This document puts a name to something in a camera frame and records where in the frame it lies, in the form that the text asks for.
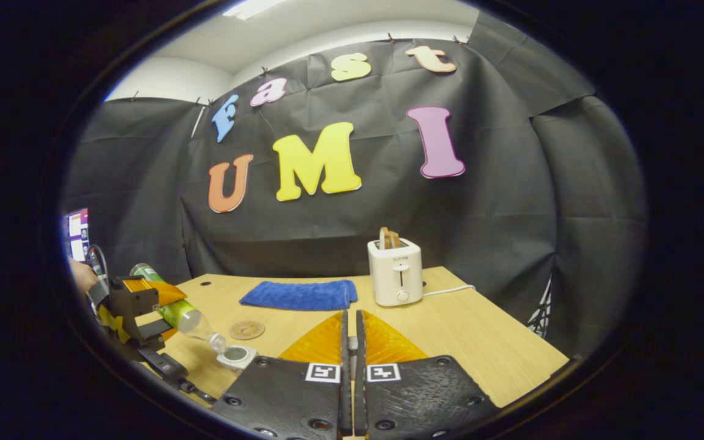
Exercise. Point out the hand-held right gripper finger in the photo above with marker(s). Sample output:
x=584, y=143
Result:
x=346, y=403
x=360, y=403

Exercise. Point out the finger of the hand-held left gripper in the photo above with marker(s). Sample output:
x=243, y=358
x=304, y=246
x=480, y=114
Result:
x=165, y=292
x=156, y=330

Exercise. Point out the green label water bottle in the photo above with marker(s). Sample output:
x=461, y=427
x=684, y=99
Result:
x=181, y=311

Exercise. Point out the round wooden coaster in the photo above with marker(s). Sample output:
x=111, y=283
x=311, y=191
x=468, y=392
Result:
x=247, y=330

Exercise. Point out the white teacup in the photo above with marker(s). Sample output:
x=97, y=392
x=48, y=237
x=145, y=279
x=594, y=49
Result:
x=245, y=362

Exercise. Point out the computer monitor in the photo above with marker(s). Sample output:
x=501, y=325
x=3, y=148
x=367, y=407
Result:
x=76, y=235

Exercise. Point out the blue towel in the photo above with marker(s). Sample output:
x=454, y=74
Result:
x=297, y=295

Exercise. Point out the white toaster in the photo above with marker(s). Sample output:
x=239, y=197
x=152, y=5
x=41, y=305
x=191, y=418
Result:
x=396, y=275

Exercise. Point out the bread slice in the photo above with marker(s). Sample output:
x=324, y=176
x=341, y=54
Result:
x=388, y=238

